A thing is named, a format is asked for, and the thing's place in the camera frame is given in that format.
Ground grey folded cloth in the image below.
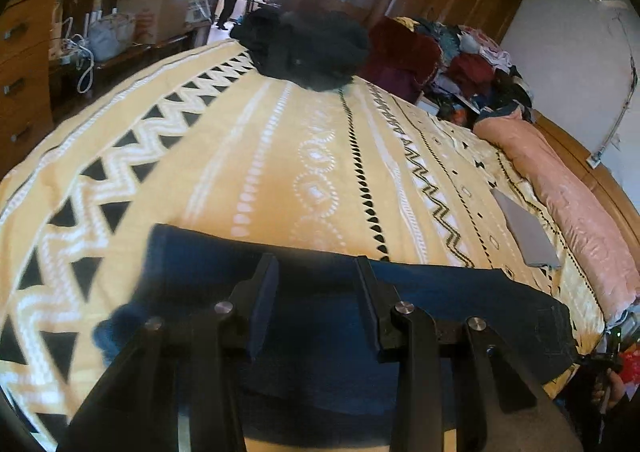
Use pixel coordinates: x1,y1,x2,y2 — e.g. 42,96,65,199
491,189,561,269

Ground dark clothes pile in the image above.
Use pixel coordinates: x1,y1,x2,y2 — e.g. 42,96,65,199
230,7,371,92

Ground dark blue denim pants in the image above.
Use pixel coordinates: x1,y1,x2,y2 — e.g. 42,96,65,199
93,224,578,448

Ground yellow patterned bed sheet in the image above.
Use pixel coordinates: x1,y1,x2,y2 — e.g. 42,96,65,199
1,40,604,451

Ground right hand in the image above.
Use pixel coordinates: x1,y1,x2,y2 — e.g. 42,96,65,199
592,368,626,412

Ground colourful clothes heap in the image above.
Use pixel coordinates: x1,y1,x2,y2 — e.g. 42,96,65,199
360,16,533,129

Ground white cable conduit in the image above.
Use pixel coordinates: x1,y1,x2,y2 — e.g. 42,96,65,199
586,11,639,170

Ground white plastic bag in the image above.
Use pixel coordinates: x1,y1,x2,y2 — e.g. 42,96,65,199
88,13,136,62

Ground pink quilted blanket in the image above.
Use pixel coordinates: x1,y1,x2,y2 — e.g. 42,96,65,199
473,112,639,326

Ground wooden drawer chest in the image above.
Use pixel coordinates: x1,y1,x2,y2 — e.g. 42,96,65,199
0,0,56,175

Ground wooden bed headboard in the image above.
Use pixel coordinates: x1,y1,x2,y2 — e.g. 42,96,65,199
533,111,640,264

